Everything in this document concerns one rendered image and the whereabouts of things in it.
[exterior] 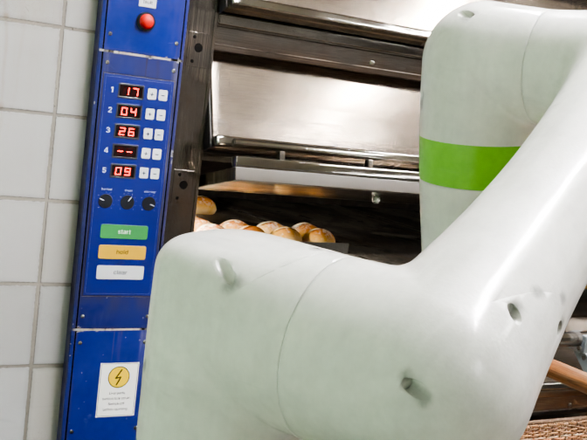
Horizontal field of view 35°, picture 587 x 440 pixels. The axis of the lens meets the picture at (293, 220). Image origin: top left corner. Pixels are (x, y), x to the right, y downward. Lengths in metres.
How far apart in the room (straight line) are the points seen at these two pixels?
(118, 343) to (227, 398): 1.13
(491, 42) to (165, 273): 0.41
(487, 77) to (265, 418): 0.42
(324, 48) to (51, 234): 0.65
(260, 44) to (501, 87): 0.98
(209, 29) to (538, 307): 1.26
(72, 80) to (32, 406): 0.60
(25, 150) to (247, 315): 1.11
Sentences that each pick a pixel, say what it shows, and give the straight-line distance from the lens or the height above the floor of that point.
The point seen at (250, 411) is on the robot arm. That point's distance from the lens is 0.63.
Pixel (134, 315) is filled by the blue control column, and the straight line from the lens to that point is 1.75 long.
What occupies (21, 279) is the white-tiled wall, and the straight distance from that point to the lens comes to 1.71.
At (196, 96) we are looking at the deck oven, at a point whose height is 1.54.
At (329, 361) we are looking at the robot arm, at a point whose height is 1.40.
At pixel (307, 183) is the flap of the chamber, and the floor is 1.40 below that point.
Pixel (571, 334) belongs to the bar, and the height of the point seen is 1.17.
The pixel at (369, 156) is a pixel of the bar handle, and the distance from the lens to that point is 1.84.
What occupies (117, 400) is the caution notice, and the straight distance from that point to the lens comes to 1.80.
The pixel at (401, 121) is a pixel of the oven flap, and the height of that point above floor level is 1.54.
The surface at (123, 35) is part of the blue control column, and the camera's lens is 1.68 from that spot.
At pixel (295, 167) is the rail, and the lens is 1.70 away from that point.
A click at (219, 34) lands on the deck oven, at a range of 1.78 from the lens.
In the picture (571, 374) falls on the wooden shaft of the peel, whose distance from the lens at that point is 1.47.
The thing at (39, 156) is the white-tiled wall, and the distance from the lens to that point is 1.68.
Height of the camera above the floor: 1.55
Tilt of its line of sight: 7 degrees down
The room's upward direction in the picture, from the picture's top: 7 degrees clockwise
